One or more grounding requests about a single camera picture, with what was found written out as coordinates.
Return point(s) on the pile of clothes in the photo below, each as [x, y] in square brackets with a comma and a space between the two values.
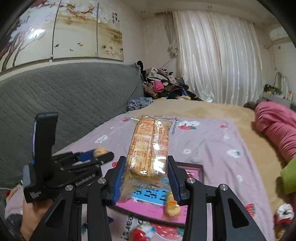
[162, 84]

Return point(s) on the green blanket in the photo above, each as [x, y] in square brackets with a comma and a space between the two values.
[288, 177]

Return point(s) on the yellow packaged cake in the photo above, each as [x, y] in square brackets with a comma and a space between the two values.
[171, 209]

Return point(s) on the chair with items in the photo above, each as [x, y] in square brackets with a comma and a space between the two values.
[280, 87]

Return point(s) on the white curtain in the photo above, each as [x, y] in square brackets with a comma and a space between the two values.
[217, 55]

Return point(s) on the red toy egg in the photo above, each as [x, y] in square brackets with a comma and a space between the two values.
[142, 233]

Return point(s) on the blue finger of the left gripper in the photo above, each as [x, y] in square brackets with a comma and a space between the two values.
[70, 158]
[95, 162]

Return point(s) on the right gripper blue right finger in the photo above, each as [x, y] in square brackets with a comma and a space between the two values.
[178, 179]

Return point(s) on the person's left hand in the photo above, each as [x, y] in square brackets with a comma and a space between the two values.
[32, 215]

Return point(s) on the pink blue book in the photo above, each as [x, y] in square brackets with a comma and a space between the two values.
[152, 203]

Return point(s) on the grey quilted headboard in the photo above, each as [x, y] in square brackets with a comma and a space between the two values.
[85, 95]

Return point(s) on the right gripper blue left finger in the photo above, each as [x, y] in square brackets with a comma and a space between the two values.
[111, 192]

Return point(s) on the dark shallow box tray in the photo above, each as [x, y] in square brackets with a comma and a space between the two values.
[161, 208]

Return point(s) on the walnut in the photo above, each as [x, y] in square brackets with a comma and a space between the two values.
[100, 151]

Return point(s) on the floral wall painting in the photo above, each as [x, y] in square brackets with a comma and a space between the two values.
[62, 29]

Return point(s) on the white air conditioner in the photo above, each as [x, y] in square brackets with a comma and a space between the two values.
[278, 34]

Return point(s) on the wafer biscuit pack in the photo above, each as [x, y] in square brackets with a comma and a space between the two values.
[146, 161]

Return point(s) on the blue patterned cloth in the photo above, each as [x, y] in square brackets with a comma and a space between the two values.
[138, 103]

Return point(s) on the small stuffed doll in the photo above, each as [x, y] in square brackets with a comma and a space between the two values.
[283, 218]

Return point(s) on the pink printed bedsheet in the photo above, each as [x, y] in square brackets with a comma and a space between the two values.
[215, 144]

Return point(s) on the tan bed blanket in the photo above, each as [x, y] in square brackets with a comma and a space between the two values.
[268, 161]

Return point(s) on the pink quilt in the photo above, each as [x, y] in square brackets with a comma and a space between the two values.
[277, 123]

